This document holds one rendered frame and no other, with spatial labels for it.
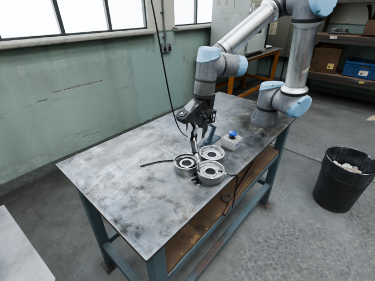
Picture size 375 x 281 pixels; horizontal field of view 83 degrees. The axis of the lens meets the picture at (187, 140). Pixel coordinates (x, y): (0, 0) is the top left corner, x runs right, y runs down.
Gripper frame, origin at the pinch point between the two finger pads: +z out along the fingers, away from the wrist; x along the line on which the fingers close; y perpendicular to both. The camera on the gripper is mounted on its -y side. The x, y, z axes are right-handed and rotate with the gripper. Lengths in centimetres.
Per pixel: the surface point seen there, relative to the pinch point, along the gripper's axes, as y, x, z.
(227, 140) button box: 19.1, -4.4, 2.7
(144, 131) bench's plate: 3.9, 36.4, 9.6
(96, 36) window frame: 39, 149, -28
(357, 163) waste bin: 137, -56, 38
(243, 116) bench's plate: 54, 7, 3
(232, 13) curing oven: 197, 117, -64
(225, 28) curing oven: 199, 125, -48
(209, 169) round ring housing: 0.0, -9.3, 7.7
